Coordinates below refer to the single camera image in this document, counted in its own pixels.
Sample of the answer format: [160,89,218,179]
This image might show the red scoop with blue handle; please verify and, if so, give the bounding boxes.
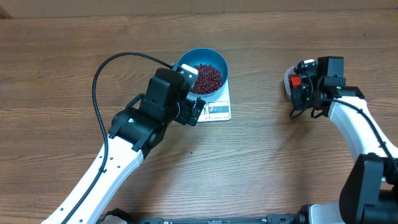
[289,76,302,90]

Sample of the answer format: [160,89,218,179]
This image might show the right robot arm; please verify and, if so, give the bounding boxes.
[284,56,397,223]

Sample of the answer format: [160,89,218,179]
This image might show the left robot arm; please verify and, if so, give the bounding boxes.
[44,64,205,223]

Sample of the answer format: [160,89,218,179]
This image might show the white digital kitchen scale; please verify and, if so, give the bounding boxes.
[198,80,231,123]

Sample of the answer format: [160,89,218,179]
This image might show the red beans in bowl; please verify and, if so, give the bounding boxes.
[190,63,223,95]

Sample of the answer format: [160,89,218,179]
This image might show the blue plastic bowl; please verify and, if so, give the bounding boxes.
[178,48,229,97]

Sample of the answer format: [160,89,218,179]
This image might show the clear plastic container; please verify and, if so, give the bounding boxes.
[284,66,295,100]

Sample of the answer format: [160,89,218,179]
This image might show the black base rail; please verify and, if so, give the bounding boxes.
[96,208,310,224]

